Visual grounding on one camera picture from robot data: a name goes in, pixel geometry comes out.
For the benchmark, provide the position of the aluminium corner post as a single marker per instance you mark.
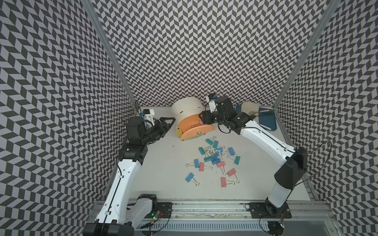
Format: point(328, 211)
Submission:
point(92, 16)
point(316, 35)

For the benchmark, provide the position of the beige folded cloth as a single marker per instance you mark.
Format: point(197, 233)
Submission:
point(250, 108)

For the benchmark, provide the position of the pink binder clip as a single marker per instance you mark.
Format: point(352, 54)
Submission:
point(232, 174)
point(225, 182)
point(203, 167)
point(221, 166)

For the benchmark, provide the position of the aluminium corner post right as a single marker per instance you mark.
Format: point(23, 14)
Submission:
point(316, 35)

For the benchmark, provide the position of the green binder clip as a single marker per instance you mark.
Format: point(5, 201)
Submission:
point(204, 150)
point(211, 140)
point(235, 159)
point(208, 156)
point(216, 144)

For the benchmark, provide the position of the teal blue tray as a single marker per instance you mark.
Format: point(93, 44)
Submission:
point(266, 119)

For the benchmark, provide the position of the green binder clip top right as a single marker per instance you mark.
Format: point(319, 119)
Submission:
point(216, 144)

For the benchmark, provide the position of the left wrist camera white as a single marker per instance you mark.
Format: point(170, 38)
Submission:
point(148, 114)

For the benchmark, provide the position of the blue binder clip pile middle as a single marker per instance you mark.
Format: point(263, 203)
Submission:
point(216, 157)

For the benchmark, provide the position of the blue binder clip lower centre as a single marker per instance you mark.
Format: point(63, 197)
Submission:
point(215, 161)

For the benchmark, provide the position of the white handled spoon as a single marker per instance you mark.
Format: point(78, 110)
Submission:
point(265, 127)

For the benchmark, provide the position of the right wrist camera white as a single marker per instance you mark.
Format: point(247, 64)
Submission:
point(210, 100)

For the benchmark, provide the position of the green binder clip centre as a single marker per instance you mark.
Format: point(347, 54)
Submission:
point(208, 156)

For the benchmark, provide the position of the blue binder clip middle left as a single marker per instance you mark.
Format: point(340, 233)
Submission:
point(195, 163)

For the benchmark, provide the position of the pink handled spoon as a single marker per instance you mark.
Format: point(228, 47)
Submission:
point(264, 111)

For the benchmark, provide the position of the green binder clip left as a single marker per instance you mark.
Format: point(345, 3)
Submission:
point(204, 150)

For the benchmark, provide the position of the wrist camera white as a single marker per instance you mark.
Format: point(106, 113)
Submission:
point(210, 100)
point(148, 114)

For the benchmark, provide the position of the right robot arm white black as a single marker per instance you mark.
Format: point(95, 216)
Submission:
point(292, 161)

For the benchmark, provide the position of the aluminium corner post left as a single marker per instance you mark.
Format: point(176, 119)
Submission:
point(92, 16)

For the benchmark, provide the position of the pink binder clip bottom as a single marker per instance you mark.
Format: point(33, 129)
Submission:
point(225, 182)

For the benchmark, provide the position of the cream round drawer cabinet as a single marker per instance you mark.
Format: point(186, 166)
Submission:
point(186, 107)

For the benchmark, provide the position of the green binder clip far right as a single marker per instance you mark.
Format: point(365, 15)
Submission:
point(235, 159)

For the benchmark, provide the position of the aluminium front rail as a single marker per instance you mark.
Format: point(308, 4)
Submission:
point(248, 209)

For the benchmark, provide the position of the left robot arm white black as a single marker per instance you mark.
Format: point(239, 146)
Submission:
point(116, 217)

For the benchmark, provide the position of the orange pink top drawer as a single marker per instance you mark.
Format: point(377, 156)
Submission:
point(192, 127)

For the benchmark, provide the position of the blue binder clip front left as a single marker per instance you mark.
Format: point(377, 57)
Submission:
point(190, 179)

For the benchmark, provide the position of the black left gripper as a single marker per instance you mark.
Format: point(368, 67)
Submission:
point(163, 131)

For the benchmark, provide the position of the blue binder clip right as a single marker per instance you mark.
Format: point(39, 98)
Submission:
point(229, 151)

